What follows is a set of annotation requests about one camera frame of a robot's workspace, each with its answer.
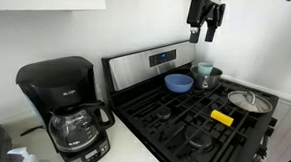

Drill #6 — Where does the light teal cup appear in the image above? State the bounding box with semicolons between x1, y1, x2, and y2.
197;62;213;76

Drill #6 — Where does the stainless steel pot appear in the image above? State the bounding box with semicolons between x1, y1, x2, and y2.
190;66;223;90

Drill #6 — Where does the blue bowl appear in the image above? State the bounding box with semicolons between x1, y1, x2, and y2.
164;73;194;93

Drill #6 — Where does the white spray bottle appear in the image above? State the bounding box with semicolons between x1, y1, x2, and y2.
8;147;39;162

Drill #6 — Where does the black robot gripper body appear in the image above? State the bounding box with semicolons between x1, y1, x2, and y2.
187;0;226;28

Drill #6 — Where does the black drip coffee maker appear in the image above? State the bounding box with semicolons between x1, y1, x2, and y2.
15;56;110;162

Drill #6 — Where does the glass coffee carafe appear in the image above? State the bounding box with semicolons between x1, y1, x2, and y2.
48;101;115;152

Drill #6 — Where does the black coffee maker cord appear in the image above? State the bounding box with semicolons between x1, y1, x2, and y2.
19;124;46;139

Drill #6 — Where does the black gas stove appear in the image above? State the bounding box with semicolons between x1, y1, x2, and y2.
101;41;277;162

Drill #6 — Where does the yellow rectangular block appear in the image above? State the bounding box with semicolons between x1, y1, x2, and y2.
211;110;234;126

